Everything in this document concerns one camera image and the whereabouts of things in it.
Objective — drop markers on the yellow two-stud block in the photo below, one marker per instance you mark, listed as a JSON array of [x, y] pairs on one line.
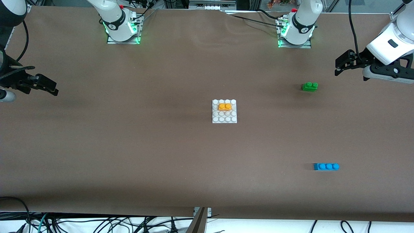
[[224, 106]]

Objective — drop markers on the small metal edge bracket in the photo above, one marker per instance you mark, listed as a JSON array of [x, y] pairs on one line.
[[209, 212]]

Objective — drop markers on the orange red background clutter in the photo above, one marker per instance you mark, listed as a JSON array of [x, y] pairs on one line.
[[278, 3]]

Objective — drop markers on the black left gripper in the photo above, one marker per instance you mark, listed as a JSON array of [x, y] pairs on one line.
[[361, 59]]

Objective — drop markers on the white studded base plate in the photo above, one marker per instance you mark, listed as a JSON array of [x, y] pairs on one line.
[[224, 118]]

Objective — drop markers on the white perforated rail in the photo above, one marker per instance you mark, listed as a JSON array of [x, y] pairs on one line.
[[212, 5]]

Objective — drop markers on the blue three-stud block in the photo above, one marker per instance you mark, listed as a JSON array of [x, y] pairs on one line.
[[326, 167]]

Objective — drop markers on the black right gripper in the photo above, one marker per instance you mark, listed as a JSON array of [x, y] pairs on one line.
[[13, 79]]

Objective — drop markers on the brown table cover sheet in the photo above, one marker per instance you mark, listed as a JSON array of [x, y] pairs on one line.
[[194, 161]]

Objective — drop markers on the aluminium frame profile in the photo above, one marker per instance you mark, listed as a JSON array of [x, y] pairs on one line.
[[393, 16]]

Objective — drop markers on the dark slanted post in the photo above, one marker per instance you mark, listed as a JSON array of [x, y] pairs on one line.
[[198, 225]]

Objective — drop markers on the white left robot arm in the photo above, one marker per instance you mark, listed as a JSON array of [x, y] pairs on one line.
[[404, 26]]

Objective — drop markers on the green two-stud block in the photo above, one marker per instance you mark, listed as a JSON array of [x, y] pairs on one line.
[[310, 87]]

